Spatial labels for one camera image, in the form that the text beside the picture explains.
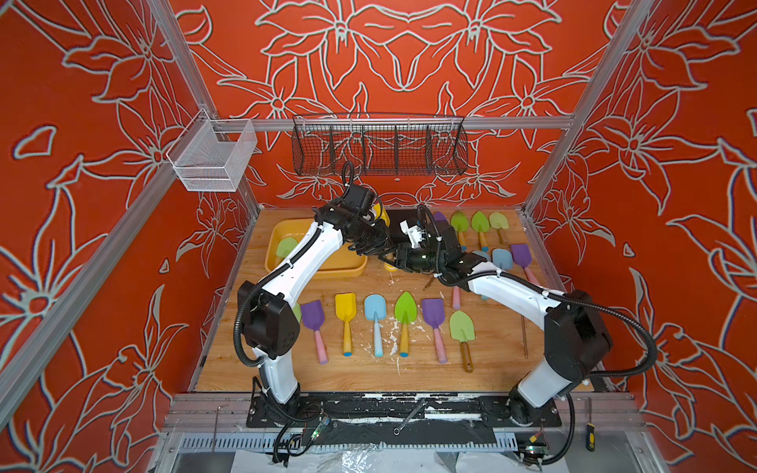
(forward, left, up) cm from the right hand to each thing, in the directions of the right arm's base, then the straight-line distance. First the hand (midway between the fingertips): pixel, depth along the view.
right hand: (383, 252), depth 79 cm
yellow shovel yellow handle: (-7, +12, -20) cm, 24 cm away
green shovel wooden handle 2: (+30, -38, -21) cm, 53 cm away
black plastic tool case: (+10, -4, +4) cm, 12 cm away
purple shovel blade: (-10, +22, -22) cm, 32 cm away
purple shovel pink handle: (+36, -23, -23) cm, 48 cm away
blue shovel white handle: (-7, +2, -20) cm, 21 cm away
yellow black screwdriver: (-39, -51, -22) cm, 68 cm away
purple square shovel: (-8, -16, -21) cm, 28 cm away
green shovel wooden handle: (+31, -30, -21) cm, 48 cm away
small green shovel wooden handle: (-7, -7, -21) cm, 24 cm away
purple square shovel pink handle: (+17, -51, -23) cm, 58 cm away
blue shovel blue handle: (+14, -43, -21) cm, 50 cm away
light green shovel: (-12, -24, -22) cm, 35 cm away
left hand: (+3, -3, +1) cm, 4 cm away
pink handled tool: (-3, -23, -19) cm, 30 cm away
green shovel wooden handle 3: (+32, -46, -21) cm, 60 cm away
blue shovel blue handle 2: (+16, -36, -21) cm, 44 cm away
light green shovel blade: (-8, +27, -20) cm, 35 cm away
